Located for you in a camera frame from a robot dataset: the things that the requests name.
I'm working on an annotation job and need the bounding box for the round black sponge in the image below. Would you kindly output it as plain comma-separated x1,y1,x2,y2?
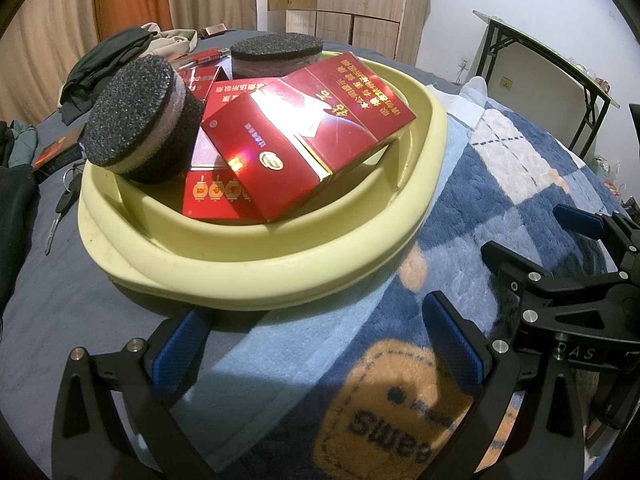
84,56,203,184
231,33,323,81

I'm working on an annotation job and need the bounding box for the red box with gold print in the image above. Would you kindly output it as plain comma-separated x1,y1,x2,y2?
182,130,273,222

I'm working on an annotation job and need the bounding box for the red lighter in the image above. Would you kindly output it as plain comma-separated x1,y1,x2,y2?
172,47,233,68

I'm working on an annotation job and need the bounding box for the black folding table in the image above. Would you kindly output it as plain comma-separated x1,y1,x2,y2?
472,10,640,151

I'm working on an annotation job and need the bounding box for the blue checked plush blanket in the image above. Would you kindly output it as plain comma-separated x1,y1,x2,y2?
215,75,626,480

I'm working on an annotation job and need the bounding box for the yellow plastic basin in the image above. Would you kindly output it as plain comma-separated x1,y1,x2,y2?
77,50,448,311

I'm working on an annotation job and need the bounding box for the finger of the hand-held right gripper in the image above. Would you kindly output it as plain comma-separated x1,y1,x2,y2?
552,204,631,243
480,240,556,311

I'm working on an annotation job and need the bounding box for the bunch of keys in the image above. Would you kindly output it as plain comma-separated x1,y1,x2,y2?
45,165,83,256

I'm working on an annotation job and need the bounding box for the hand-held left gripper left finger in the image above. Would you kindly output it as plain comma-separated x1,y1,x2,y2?
52,307,213,480

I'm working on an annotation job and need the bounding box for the large red cigarette carton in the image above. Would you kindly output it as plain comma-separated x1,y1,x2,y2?
202,52,418,223

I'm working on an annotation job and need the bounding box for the black clothing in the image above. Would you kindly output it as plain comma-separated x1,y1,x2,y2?
0,120,41,311

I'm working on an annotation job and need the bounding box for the beige garment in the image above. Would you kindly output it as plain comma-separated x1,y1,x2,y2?
140,22,201,58

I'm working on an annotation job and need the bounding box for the small red box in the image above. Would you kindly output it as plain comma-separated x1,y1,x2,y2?
177,65,223,103

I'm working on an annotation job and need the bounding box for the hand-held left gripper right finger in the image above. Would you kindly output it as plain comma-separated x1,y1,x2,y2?
421,290,586,480

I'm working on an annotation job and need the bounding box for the dark green garment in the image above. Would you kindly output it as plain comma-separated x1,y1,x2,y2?
60,27,161,123

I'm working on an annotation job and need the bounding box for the black and orange box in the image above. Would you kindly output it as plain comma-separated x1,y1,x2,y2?
32,125,86,176

